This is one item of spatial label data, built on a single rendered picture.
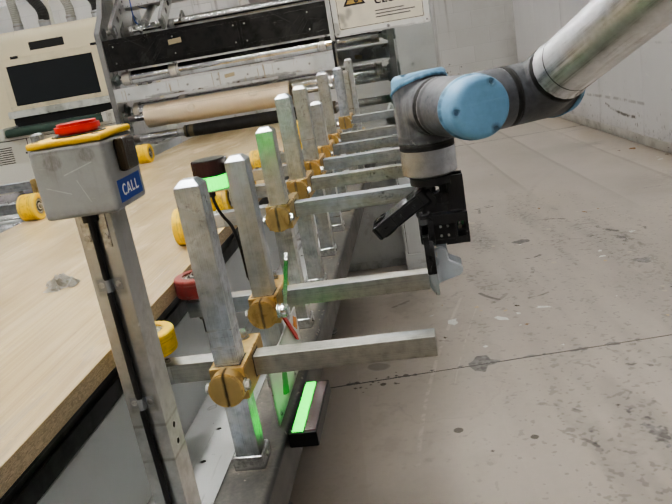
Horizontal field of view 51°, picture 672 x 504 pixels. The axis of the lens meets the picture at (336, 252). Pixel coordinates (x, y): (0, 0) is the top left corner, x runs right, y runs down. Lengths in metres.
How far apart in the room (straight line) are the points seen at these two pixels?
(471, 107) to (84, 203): 0.57
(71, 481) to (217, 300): 0.30
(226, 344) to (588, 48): 0.61
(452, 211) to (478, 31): 8.99
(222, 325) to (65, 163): 0.39
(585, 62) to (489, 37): 9.17
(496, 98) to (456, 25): 9.06
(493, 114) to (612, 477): 1.37
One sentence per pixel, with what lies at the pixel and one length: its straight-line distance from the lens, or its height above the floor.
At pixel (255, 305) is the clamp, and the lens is 1.19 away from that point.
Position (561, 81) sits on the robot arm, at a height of 1.16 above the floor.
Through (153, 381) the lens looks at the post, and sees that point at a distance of 0.72.
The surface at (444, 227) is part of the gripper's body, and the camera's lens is 1.19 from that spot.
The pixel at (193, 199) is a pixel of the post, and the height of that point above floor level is 1.10.
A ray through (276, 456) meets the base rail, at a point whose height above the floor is 0.70.
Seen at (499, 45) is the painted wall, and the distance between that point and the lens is 10.20.
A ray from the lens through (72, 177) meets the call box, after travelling 0.66.
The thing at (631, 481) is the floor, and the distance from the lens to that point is 2.17.
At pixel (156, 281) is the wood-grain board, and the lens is 1.33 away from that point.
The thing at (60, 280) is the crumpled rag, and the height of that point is 0.91.
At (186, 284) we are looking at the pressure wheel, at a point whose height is 0.90.
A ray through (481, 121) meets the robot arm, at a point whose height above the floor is 1.12.
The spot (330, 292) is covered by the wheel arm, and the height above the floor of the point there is 0.85.
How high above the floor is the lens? 1.26
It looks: 16 degrees down
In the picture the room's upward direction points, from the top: 10 degrees counter-clockwise
